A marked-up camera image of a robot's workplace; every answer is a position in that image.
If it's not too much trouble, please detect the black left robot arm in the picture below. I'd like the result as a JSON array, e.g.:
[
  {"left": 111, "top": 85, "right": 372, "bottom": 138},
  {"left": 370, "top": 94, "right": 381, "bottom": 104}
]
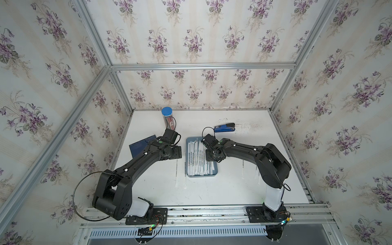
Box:
[{"left": 92, "top": 140, "right": 182, "bottom": 221}]

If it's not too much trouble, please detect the aluminium mounting rail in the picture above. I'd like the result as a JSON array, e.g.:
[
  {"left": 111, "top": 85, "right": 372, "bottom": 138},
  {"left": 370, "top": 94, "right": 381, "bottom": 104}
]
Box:
[{"left": 79, "top": 203, "right": 336, "bottom": 229}]

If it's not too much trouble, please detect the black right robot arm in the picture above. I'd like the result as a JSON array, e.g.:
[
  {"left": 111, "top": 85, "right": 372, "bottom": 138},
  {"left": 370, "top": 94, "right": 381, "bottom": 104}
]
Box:
[{"left": 202, "top": 134, "right": 292, "bottom": 212}]

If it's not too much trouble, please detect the blue storage tray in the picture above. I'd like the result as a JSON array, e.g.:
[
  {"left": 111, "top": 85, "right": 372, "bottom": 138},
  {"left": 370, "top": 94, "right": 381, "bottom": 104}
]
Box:
[{"left": 185, "top": 137, "right": 218, "bottom": 178}]

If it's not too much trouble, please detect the blue stapler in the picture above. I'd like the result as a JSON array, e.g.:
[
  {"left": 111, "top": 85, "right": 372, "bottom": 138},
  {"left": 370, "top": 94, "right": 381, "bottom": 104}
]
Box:
[{"left": 213, "top": 122, "right": 235, "bottom": 133}]

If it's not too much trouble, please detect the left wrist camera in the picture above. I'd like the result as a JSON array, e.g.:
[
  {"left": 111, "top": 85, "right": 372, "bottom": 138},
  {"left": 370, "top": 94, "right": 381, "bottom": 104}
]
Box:
[{"left": 161, "top": 128, "right": 181, "bottom": 146}]

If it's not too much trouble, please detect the dark blue book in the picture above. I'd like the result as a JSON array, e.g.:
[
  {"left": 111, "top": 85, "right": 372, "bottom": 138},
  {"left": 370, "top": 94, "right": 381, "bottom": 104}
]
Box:
[{"left": 129, "top": 135, "right": 156, "bottom": 158}]

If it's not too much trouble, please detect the clear tube of coloured pencils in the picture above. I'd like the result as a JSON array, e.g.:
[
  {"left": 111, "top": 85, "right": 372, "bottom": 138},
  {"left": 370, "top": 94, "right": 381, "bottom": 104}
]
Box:
[{"left": 161, "top": 107, "right": 176, "bottom": 130}]

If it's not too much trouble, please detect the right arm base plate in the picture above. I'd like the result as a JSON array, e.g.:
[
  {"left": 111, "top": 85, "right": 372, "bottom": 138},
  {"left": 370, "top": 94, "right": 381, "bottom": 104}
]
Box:
[{"left": 246, "top": 204, "right": 290, "bottom": 224}]

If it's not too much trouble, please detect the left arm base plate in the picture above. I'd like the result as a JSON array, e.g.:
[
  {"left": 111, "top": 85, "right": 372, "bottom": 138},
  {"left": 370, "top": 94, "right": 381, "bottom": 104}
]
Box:
[{"left": 125, "top": 208, "right": 168, "bottom": 225}]

